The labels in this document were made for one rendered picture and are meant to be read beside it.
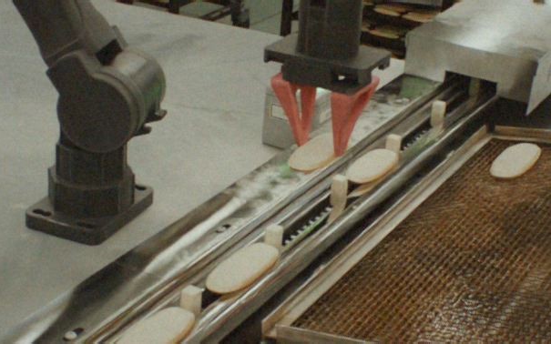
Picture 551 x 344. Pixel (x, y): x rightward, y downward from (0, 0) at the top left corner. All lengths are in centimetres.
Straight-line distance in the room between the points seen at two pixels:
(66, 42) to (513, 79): 63
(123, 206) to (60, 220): 6
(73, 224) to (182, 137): 28
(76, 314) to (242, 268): 16
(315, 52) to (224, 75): 58
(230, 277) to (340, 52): 22
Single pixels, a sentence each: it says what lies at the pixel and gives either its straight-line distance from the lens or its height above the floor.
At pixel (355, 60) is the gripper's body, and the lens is 98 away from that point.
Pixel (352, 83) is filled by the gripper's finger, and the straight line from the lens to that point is 98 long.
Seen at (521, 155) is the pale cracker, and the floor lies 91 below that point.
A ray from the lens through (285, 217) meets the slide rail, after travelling 108.
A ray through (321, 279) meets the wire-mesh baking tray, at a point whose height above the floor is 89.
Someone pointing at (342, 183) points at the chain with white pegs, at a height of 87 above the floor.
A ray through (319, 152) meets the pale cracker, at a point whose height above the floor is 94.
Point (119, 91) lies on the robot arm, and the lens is 102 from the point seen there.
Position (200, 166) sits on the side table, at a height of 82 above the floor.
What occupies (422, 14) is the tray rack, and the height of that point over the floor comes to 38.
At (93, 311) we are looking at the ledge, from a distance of 89.
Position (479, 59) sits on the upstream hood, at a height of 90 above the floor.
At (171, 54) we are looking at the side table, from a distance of 162.
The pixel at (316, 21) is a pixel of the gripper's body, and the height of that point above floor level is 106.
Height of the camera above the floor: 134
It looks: 25 degrees down
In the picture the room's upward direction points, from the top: 5 degrees clockwise
